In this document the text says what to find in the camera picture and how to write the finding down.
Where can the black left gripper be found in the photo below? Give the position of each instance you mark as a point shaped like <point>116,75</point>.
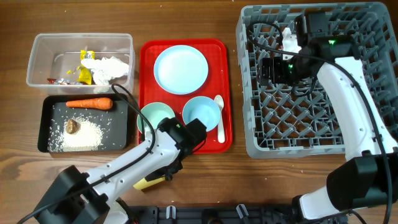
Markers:
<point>168,175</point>

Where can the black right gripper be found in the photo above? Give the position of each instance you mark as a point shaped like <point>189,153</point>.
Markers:
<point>275,64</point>

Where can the yellow plastic cup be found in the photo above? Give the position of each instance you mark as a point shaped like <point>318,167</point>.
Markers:
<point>143,183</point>

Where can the green bowl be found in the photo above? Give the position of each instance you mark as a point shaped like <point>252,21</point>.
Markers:
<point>155,112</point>

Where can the red serving tray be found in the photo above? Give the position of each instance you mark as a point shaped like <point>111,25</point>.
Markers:
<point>217,83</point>

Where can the white rice pile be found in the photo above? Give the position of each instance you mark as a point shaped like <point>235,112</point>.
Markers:
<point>95,126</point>

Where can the orange carrot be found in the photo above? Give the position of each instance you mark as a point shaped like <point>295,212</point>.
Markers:
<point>95,103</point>

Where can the brown food scrap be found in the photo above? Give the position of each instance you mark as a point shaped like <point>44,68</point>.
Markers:
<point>72,126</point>

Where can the red snack wrapper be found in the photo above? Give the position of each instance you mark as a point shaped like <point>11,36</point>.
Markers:
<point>62,81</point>

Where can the yellow snack wrapper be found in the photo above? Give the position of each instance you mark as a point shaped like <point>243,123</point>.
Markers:
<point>85,76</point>

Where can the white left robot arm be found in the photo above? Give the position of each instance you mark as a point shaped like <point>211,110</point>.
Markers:
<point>86,197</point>

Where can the grey dishwasher rack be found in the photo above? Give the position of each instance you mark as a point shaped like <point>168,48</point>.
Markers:
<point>278,124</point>

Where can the white plastic spoon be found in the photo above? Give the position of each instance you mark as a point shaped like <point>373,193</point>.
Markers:
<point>220,132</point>

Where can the black plastic tray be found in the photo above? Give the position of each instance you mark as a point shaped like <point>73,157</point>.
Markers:
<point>119,113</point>

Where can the light blue bowl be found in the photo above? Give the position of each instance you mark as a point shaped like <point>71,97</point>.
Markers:
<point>204,109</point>

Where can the light blue plate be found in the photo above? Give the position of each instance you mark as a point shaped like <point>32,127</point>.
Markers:
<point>181,69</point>

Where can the clear plastic bin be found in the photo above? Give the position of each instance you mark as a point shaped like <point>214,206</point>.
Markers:
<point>53,55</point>

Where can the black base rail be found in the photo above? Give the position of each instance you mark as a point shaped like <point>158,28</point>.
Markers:
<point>192,215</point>

